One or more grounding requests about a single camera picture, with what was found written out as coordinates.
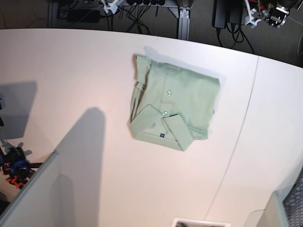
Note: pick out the light green T-shirt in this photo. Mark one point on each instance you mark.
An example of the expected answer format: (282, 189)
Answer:
(171, 106)

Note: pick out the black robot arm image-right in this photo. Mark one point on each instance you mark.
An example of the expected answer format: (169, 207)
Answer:
(275, 12)

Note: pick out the black power brick left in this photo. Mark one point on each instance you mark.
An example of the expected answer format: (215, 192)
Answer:
(83, 16)

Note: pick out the black power adapter pair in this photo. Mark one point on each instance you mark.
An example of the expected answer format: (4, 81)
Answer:
(227, 11)

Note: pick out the grey partition panel left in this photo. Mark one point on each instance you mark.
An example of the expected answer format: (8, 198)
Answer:
(38, 203)

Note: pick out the grey partition panel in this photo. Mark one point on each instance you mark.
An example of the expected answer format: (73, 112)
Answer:
(274, 214)
(38, 203)

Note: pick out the blue orange clamp pile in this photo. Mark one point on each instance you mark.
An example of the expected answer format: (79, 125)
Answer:
(15, 165)

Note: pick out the black device left edge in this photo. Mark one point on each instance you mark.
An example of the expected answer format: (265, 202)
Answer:
(1, 109)

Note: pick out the grey partition panel right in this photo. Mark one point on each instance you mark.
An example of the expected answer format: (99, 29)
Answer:
(274, 214)

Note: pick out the patterned grey chair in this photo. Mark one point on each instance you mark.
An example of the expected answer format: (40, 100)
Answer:
(293, 204)

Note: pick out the aluminium frame post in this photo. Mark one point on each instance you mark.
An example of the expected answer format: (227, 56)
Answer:
(181, 10)

